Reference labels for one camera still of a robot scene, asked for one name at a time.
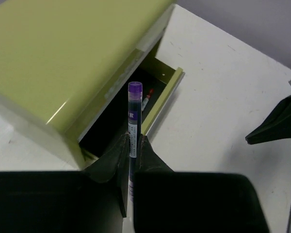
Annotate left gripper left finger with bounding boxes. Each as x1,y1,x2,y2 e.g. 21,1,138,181
0,134,129,233

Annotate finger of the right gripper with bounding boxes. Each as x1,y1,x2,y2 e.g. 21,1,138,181
245,95,291,145

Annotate green metal drawer toolbox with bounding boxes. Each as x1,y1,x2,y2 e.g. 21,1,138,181
0,0,184,171

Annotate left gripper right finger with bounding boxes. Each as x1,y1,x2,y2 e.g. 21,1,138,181
133,135,269,233

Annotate blue pen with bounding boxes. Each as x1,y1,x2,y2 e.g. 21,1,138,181
128,82,143,201

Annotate red pen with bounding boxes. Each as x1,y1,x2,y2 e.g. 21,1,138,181
141,88,154,112

